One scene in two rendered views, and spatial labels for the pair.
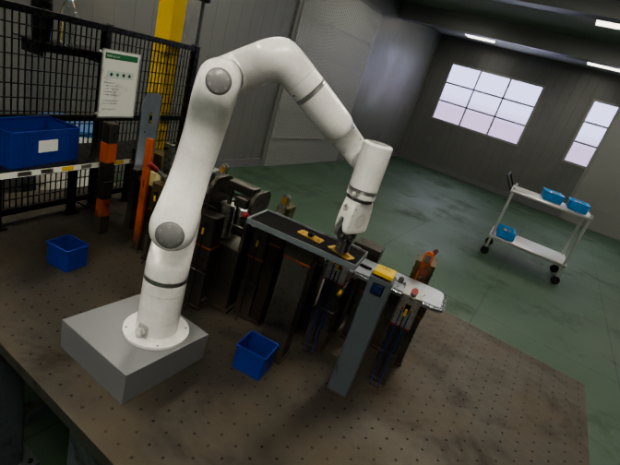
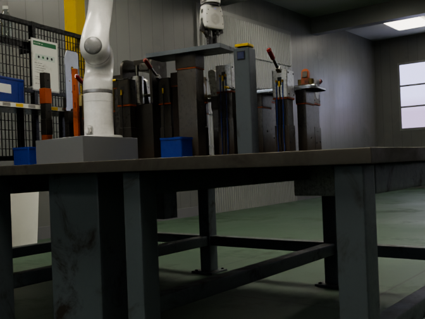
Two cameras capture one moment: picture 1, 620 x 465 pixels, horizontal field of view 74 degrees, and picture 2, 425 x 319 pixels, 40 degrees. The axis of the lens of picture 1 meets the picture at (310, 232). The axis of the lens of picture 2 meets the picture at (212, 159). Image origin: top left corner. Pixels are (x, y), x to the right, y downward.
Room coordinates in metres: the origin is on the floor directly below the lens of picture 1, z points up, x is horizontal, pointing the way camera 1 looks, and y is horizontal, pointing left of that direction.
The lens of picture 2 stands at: (-1.23, -0.55, 0.67)
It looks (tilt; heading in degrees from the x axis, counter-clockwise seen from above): 0 degrees down; 11
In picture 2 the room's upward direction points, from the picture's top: 2 degrees counter-clockwise
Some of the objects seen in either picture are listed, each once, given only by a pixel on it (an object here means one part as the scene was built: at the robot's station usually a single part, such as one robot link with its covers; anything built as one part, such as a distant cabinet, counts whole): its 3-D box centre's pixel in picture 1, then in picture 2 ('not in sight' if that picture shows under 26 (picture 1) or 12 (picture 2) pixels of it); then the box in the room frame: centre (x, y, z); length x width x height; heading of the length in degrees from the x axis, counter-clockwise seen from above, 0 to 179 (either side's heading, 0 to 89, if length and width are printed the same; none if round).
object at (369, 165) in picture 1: (370, 165); not in sight; (1.15, -0.11, 1.44); 0.09 x 0.08 x 0.13; 13
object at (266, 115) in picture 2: (360, 304); (262, 125); (1.46, -0.28, 0.84); 0.12 x 0.05 x 0.29; 163
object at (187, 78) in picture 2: (288, 299); (191, 106); (1.20, 0.00, 0.92); 0.10 x 0.08 x 0.45; 73
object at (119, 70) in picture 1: (117, 85); (44, 66); (1.97, 1.07, 1.30); 0.23 x 0.02 x 0.31; 163
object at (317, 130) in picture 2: (411, 295); (310, 118); (1.61, -0.50, 0.88); 0.14 x 0.09 x 0.36; 163
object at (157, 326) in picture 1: (160, 304); (98, 116); (1.02, 0.36, 0.89); 0.19 x 0.19 x 0.18
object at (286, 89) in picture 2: (394, 337); (283, 113); (1.24, -0.39, 0.88); 0.12 x 0.07 x 0.36; 163
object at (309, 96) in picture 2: (410, 327); (305, 122); (1.40, -0.48, 0.84); 0.12 x 0.05 x 0.29; 163
